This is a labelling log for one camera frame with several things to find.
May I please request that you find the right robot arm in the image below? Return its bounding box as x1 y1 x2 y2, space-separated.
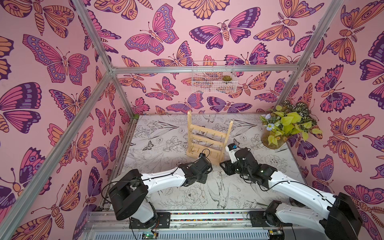
220 144 363 240

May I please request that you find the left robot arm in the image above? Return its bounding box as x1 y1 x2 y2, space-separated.
108 154 213 229

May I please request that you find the wooden jewelry display stand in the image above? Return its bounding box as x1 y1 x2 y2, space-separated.
186 111 234 166

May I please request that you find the potted green plant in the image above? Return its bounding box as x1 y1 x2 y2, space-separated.
260 101 323 150

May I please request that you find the small succulent in basket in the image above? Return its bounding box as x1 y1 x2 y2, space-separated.
222 76 233 82

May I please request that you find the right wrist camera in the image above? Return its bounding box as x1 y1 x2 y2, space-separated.
226 143 239 164

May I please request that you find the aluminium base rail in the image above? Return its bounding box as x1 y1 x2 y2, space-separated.
80 209 327 240

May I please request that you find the white wire basket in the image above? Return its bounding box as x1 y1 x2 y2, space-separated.
190 60 238 95

